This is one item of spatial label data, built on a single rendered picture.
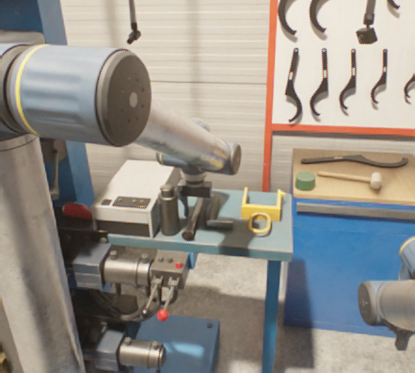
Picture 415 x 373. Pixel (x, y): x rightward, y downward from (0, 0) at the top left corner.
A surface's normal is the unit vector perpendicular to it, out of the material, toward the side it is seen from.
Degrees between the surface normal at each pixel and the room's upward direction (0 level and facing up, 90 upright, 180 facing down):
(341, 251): 90
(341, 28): 90
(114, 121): 92
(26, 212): 89
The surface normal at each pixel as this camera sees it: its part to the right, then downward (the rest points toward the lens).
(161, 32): -0.18, 0.44
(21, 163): 0.81, 0.24
